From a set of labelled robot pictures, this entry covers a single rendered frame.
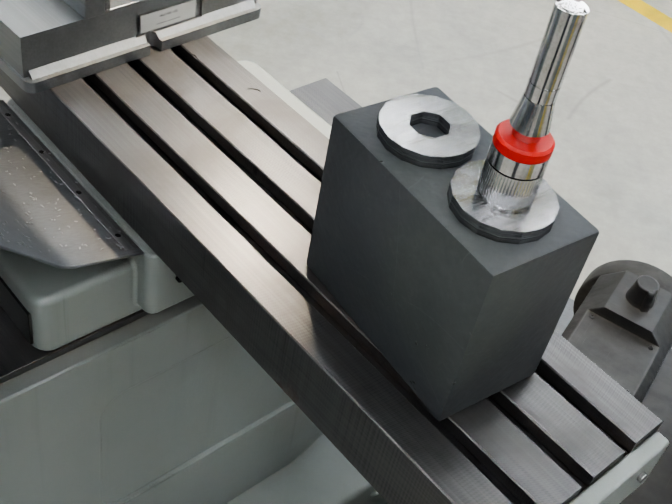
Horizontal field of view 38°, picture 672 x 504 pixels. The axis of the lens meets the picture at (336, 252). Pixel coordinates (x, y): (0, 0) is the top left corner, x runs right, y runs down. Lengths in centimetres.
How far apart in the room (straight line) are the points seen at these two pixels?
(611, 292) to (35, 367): 90
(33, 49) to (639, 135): 228
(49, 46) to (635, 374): 94
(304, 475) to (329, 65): 162
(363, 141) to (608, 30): 285
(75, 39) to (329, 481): 91
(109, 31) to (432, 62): 207
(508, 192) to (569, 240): 7
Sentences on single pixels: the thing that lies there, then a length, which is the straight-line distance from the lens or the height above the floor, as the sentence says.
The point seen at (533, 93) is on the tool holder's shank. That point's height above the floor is 127.
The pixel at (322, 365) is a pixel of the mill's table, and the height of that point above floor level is 97.
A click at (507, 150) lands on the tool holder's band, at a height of 122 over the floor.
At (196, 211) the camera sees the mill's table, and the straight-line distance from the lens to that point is 103.
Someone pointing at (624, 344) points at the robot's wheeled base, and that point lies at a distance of 157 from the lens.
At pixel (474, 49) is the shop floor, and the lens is 331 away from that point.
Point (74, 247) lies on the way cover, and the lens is 107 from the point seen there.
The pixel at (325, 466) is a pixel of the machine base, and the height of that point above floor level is 20.
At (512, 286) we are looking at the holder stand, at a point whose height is 113.
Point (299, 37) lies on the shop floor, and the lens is 317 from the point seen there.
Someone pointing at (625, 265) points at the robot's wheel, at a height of 59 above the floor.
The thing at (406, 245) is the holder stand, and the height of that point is 110.
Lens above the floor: 165
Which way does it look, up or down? 43 degrees down
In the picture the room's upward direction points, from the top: 12 degrees clockwise
